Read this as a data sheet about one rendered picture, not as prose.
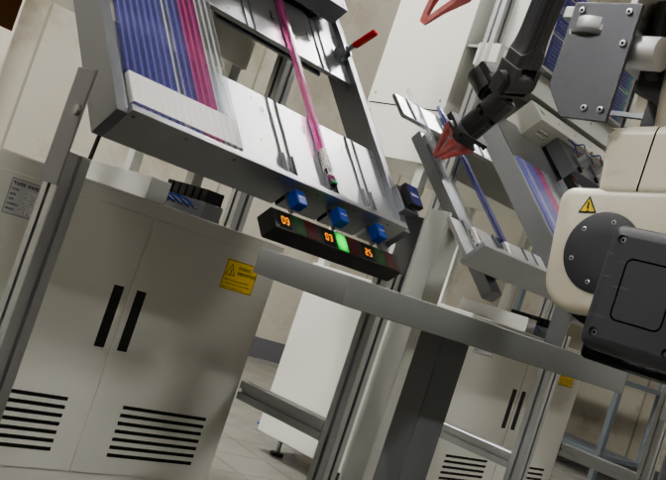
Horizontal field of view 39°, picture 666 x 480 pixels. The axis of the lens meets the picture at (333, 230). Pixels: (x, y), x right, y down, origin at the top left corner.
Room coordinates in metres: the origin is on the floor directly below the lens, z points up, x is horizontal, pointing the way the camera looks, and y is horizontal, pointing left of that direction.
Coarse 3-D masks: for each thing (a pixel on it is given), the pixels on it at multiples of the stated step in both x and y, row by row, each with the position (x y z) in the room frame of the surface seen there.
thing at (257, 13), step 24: (216, 0) 1.74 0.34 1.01; (240, 0) 1.81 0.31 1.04; (264, 0) 1.89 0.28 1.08; (288, 0) 1.98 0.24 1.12; (240, 24) 1.78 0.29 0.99; (264, 24) 1.84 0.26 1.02; (312, 24) 2.01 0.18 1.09; (312, 48) 1.95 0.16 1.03; (312, 72) 2.01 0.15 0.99; (336, 72) 1.98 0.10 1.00
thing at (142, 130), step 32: (128, 128) 1.38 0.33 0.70; (160, 128) 1.39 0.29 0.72; (192, 160) 1.48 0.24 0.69; (224, 160) 1.50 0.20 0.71; (256, 160) 1.53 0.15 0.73; (256, 192) 1.60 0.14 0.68; (288, 192) 1.63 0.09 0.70; (320, 192) 1.64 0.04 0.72; (352, 224) 1.76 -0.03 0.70; (384, 224) 1.78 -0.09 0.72
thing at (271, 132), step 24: (240, 96) 1.63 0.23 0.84; (264, 96) 1.70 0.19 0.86; (240, 120) 1.59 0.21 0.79; (264, 120) 1.65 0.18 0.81; (288, 120) 1.72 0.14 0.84; (264, 144) 1.61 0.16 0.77; (288, 144) 1.68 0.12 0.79; (312, 144) 1.75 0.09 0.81; (336, 144) 1.82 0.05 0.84; (312, 168) 1.70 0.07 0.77; (336, 168) 1.77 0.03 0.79; (360, 168) 1.84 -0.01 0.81; (336, 192) 1.71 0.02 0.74; (360, 192) 1.79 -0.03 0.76; (384, 192) 1.87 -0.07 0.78
